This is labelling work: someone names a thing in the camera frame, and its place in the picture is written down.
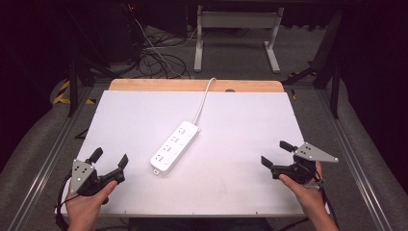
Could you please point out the yellow black hazard tape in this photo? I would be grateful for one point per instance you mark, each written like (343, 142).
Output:
(61, 96)

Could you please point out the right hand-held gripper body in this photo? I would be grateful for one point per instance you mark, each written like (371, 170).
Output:
(303, 170)

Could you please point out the aluminium rail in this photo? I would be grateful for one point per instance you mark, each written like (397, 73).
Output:
(48, 163)
(356, 166)

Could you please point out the black metal stand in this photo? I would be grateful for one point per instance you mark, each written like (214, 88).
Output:
(333, 77)
(73, 89)

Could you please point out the person's left hand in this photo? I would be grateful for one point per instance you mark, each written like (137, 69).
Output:
(84, 210)

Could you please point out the person's right hand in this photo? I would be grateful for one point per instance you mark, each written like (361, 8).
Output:
(309, 199)

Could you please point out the wooden table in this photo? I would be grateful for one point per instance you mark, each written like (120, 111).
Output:
(160, 85)

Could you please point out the white power strip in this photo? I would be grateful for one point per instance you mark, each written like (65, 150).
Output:
(174, 147)

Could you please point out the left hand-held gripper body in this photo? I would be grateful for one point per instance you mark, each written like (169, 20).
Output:
(84, 181)

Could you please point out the white board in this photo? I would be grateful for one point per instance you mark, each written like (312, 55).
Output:
(231, 173)

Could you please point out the white metal stand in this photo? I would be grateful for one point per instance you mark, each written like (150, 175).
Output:
(239, 20)

